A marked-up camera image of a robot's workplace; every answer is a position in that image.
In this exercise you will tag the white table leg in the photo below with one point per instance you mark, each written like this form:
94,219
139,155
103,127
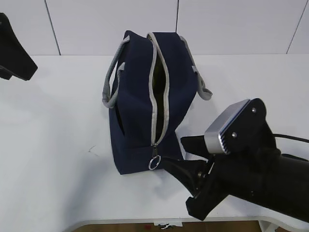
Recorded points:
266,226

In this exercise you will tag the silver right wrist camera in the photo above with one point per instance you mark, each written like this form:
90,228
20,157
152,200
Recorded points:
235,127

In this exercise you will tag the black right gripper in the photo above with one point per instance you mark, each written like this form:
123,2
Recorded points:
243,175

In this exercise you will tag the navy white lunch bag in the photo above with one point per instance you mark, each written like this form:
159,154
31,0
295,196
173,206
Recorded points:
148,89

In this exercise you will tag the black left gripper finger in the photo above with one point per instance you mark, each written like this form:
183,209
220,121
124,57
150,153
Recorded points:
5,74
13,57

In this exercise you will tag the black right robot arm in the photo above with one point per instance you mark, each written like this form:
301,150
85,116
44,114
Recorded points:
290,179

